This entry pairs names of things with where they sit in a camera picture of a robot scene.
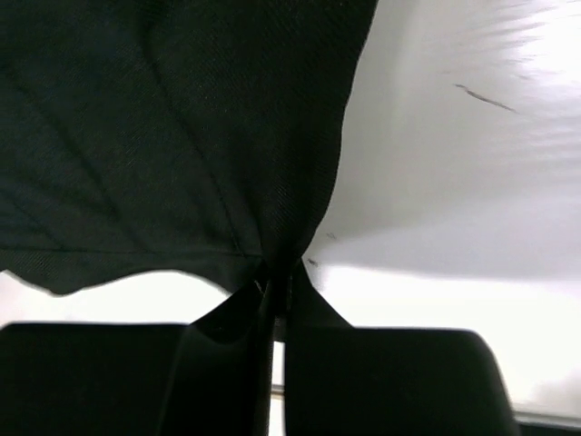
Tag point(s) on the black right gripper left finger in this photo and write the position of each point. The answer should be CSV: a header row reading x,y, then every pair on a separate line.
x,y
210,377

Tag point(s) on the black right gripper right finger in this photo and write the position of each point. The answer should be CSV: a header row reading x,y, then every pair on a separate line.
x,y
343,380

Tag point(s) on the black pleated skirt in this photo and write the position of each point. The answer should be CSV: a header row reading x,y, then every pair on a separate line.
x,y
197,136

